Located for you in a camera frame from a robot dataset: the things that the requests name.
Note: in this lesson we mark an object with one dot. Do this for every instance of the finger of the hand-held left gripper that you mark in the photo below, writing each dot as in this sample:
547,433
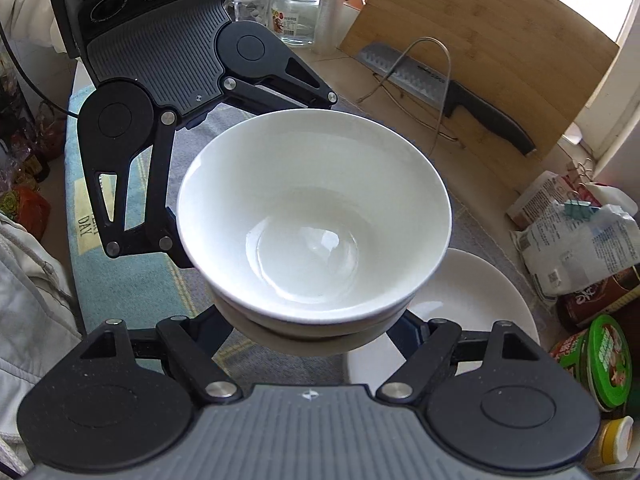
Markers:
165,185
315,92

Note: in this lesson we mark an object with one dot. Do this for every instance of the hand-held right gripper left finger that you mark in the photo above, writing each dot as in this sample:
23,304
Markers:
212,335

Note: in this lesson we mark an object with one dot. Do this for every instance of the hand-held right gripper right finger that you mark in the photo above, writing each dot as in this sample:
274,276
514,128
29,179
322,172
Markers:
407,335

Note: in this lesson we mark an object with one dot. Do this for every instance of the white fruit print plate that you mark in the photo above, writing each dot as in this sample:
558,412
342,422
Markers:
475,300

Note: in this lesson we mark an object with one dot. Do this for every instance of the glass jar yellow lid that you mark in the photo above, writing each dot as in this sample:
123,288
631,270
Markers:
297,15

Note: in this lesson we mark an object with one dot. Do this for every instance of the grey blue checked table mat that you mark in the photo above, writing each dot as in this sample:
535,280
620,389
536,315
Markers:
145,290

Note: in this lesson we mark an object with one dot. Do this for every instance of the clear plastic wrap roll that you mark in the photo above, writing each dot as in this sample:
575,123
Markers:
334,10

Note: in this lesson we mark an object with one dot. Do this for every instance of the clear glass mug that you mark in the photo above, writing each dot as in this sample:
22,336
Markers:
250,7

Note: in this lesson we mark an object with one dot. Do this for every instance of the orange red plastic packet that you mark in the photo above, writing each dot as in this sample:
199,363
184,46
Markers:
22,212

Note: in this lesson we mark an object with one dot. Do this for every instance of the person's grey white jacket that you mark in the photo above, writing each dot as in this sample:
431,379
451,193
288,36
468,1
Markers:
35,335

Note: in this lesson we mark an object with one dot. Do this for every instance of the white blue printed bag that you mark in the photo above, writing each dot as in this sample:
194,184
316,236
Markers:
575,250

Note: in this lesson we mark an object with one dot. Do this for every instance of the white red printed bag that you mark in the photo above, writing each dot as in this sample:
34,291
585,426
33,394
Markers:
535,195

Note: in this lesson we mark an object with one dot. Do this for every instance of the bamboo cutting board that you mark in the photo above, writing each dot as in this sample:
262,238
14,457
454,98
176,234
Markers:
500,35

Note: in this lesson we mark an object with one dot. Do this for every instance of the red tub green lid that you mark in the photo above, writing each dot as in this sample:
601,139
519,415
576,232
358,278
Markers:
607,360

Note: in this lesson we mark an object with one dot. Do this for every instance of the teal binder clip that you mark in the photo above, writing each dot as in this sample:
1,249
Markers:
575,209

